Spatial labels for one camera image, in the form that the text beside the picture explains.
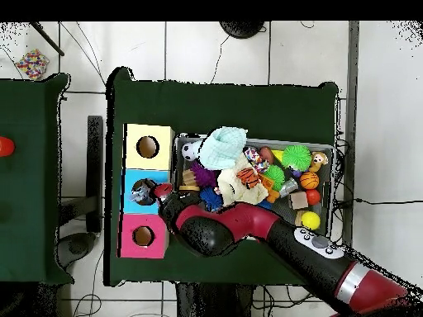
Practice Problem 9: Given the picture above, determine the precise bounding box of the black upright panel stand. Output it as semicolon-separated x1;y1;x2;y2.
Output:
56;115;106;268

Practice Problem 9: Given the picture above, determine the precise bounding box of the large yellow ball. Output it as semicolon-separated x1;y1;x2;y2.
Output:
300;211;321;231

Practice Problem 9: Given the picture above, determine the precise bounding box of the cream yellow waffle cloth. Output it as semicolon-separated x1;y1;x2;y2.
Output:
216;168;271;207

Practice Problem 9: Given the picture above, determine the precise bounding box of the black round floor base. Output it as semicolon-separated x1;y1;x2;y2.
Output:
219;21;267;40

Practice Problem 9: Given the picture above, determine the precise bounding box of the dark green side table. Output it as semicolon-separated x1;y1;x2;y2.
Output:
0;73;73;285

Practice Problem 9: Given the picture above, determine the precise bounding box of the light wooden cube block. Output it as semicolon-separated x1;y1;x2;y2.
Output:
290;191;310;211

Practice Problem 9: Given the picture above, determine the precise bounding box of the orange mini basketball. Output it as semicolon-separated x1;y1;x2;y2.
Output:
299;171;321;191

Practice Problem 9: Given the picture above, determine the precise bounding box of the dark green table cloth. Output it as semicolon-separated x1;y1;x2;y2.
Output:
105;65;340;295

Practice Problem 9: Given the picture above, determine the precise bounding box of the red ball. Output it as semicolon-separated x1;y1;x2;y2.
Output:
306;188;322;206

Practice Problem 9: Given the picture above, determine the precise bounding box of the mint green waffle cloth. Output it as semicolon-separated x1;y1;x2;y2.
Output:
197;126;251;170

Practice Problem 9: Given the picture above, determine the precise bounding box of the orange striped tiger plush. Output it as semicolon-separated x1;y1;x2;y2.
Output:
236;168;260;187

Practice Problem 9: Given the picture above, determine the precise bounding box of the shallow clear mesh bin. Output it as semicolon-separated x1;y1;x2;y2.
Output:
169;134;335;245

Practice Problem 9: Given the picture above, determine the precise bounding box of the multicoloured speckled toy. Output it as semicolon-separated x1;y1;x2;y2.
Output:
14;49;50;80

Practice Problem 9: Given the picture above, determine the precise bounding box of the red round disc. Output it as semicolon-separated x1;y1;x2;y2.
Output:
0;136;16;158

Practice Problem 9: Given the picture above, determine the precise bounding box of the clear plastic wrapper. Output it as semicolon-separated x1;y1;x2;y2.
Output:
130;183;156;205

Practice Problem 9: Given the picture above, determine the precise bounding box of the wooden box with three holes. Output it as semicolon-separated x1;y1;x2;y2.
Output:
118;123;176;258

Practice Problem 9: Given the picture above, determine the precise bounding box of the green spiky rubber ball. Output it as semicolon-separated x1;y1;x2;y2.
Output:
282;144;312;173

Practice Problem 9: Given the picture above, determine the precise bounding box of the small soccer ball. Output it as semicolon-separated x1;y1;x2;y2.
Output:
181;140;201;162

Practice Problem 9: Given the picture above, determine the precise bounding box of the blue spiky ball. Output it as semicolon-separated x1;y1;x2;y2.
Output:
200;187;225;212

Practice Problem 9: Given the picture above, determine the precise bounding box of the purple spiky ball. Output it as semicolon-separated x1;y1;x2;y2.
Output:
191;161;218;189

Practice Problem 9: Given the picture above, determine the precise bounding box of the small green spiky ball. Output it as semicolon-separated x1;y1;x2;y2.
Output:
264;164;287;189

